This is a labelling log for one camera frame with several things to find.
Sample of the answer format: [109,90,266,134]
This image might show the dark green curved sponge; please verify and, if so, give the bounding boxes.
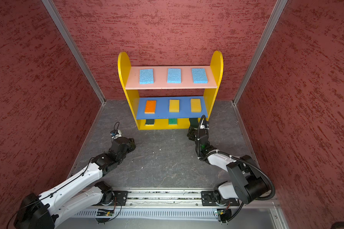
[189,118,199,129]
[145,119,155,126]

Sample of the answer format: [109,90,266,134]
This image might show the green yellow scrub sponge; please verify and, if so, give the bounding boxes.
[168,118,178,126]

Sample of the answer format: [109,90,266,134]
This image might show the orange sponge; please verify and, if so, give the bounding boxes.
[144,100,156,114]

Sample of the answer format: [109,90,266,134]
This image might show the blue sponge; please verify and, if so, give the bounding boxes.
[139,69,154,85]
[167,68,182,84]
[192,68,208,84]

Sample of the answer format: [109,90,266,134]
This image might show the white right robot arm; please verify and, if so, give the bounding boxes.
[187,127,276,204]

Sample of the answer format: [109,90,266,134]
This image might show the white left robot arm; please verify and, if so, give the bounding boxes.
[13,153,122,229]

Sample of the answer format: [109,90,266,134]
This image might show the yellow wooden shelf unit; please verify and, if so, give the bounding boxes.
[118,51,224,130]

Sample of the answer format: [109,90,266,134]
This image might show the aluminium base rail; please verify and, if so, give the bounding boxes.
[59,188,289,229]

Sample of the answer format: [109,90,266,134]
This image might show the aluminium corner frame post right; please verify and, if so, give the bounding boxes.
[233,0,288,106]

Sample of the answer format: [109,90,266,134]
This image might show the aluminium corner frame post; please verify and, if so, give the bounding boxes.
[233,0,288,106]
[41,0,107,106]

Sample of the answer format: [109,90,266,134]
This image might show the aluminium corner frame post left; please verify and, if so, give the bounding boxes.
[41,0,107,106]

